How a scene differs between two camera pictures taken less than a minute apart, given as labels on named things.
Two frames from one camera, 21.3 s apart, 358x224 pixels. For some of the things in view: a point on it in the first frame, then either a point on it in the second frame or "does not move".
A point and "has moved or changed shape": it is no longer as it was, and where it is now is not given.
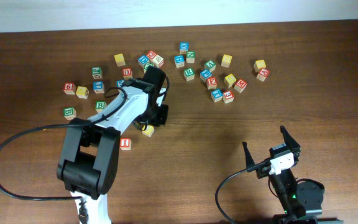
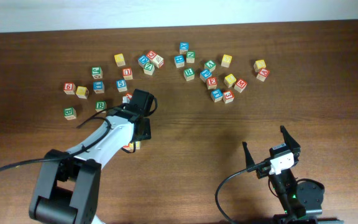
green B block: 100,106 does not move
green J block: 97,72 does not move
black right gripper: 294,147 does not move
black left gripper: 161,120 to 146,134
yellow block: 149,130 has moved or changed shape
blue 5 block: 119,83 does not move
